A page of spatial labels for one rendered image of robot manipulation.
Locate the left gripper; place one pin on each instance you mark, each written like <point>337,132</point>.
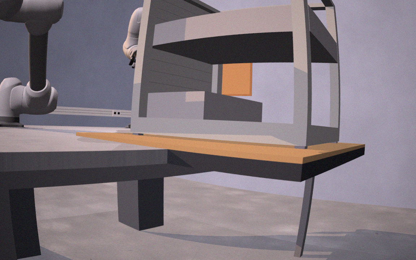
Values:
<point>133,60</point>

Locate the grey metal rack frame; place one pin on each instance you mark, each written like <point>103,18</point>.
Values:
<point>182,47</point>

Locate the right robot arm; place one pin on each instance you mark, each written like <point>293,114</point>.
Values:
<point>37,97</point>

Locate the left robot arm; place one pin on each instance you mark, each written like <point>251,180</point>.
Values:
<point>131,43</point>

